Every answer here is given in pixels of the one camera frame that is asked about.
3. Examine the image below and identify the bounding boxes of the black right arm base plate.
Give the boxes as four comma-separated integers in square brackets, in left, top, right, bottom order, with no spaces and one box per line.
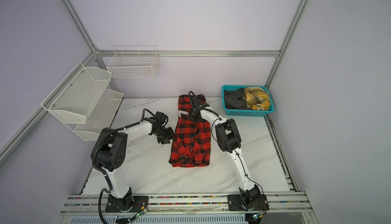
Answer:
[228,194,269,212]

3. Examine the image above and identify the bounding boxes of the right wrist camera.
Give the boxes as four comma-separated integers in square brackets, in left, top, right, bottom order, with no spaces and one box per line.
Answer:
[190,96,202,107]

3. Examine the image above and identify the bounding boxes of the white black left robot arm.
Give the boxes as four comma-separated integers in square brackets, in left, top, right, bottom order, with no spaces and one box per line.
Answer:
[91,119,174,208]

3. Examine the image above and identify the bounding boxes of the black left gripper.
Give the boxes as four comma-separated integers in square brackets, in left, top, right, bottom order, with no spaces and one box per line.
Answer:
[153,127,177,145]

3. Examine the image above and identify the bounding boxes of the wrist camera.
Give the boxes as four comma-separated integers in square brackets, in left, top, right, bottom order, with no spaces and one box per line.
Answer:
[190,96,202,107]
[154,112,169,125]

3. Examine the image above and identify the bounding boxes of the dark grey shirt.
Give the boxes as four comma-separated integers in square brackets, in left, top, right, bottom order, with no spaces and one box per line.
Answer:
[224,88,249,110]

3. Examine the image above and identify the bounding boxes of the aluminium frame profile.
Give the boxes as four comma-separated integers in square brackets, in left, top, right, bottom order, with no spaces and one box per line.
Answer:
[1,0,309,171]

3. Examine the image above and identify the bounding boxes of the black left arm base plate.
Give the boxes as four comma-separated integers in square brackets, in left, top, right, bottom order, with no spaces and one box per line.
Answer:
[105,195,149,213]

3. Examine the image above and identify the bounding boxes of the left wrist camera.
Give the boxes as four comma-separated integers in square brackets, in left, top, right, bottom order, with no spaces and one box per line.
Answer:
[154,112,169,125]

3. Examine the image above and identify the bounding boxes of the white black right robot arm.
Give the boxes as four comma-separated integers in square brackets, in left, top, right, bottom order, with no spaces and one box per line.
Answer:
[189,104,264,210]

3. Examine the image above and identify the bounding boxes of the aluminium mounting rail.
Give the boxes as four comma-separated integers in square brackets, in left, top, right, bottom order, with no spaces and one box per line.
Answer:
[59,192,315,219]

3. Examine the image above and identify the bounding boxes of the black corrugated left cable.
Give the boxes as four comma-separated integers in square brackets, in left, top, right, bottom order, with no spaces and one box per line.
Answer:
[91,107,156,224]

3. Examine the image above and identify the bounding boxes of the red black plaid shirt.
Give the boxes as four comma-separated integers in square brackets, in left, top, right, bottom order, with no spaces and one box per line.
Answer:
[169,95,211,168]

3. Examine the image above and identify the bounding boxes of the white mesh lower shelf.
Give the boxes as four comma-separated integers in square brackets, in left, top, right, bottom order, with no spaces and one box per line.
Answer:
[73,89,123,141]

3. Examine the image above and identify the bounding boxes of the yellow plaid shirt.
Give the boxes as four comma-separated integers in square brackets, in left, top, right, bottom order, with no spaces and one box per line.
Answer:
[244,87,271,111]

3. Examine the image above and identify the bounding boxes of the white wire basket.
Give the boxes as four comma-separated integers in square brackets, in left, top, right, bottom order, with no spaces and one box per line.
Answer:
[107,46,159,79]

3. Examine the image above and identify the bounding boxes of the teal plastic basket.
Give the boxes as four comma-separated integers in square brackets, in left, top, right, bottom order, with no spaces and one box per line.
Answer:
[222,85,275,117]

